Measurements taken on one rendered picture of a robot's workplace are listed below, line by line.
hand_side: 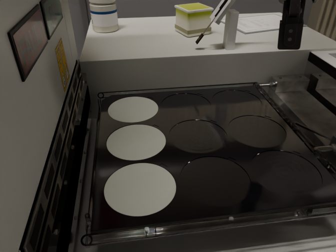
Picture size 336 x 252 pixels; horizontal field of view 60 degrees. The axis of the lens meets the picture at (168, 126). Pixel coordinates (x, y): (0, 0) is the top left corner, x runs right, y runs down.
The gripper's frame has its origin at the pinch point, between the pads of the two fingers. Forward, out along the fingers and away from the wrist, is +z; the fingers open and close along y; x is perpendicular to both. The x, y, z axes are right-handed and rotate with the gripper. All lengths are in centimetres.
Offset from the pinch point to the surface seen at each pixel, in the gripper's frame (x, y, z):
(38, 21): 28.5, -18.5, -7.8
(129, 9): 105, 156, 30
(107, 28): 45, 22, 5
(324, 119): -8.7, 8.9, 20.1
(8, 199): 20.9, -36.4, 1.4
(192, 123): 15.1, -3.5, 15.2
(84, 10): 133, 140, 26
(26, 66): 25.1, -25.8, -5.3
